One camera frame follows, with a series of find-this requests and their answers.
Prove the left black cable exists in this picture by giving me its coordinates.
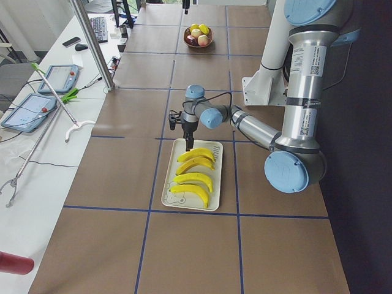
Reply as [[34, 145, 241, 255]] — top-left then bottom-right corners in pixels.
[[170, 91, 270, 148]]

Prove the blue teach pendant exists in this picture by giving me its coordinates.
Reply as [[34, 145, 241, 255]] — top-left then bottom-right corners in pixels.
[[45, 64, 79, 94], [1, 93, 57, 132]]

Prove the yellow banana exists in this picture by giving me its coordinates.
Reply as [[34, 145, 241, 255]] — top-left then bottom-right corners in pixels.
[[177, 148, 216, 162], [169, 184, 209, 208], [172, 172, 213, 192], [175, 157, 215, 175]]

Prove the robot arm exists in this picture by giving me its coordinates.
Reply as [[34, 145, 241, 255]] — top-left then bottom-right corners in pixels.
[[170, 1, 362, 194]]

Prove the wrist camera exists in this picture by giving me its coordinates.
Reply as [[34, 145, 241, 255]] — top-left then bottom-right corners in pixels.
[[168, 110, 183, 130]]

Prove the aluminium frame post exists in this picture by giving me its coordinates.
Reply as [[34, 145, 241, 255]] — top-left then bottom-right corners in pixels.
[[70, 0, 115, 91]]

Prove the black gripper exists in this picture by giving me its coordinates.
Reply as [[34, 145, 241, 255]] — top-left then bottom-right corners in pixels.
[[182, 115, 198, 151]]

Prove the red cylinder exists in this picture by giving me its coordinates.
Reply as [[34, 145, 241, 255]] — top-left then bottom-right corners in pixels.
[[0, 252, 34, 275]]

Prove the black smartphone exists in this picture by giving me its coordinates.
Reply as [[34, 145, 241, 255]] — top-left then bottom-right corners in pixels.
[[62, 37, 81, 48]]

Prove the green handled reacher grabber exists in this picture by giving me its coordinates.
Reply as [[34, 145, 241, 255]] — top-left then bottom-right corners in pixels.
[[31, 63, 96, 143]]

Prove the black computer mouse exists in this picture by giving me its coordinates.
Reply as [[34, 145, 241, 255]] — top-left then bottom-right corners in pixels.
[[74, 43, 88, 51]]

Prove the brown wicker basket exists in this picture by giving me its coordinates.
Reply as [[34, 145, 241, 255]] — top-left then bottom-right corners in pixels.
[[183, 24, 213, 48]]

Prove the black keyboard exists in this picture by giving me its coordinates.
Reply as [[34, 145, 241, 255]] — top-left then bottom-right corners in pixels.
[[90, 17, 108, 43]]

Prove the near blue teach pendant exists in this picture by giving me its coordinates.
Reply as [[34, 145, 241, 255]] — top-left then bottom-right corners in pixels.
[[1, 93, 57, 132]]

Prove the dark red apple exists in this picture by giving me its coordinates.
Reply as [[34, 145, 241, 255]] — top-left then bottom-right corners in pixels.
[[186, 35, 198, 47]]

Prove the metal cup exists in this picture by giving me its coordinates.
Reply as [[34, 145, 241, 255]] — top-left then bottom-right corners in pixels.
[[119, 25, 127, 36]]

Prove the white bear tray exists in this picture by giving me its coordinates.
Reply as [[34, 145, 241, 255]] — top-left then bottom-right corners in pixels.
[[161, 138, 223, 211]]

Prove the long metal reacher grabber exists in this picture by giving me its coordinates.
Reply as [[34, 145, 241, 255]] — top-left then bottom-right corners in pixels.
[[1, 88, 81, 208]]

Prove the far blue teach pendant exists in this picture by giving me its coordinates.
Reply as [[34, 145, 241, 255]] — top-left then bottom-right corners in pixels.
[[45, 64, 79, 94]]

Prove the pale green pink apple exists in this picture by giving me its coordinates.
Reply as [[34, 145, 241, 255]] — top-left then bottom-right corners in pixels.
[[198, 34, 210, 47]]

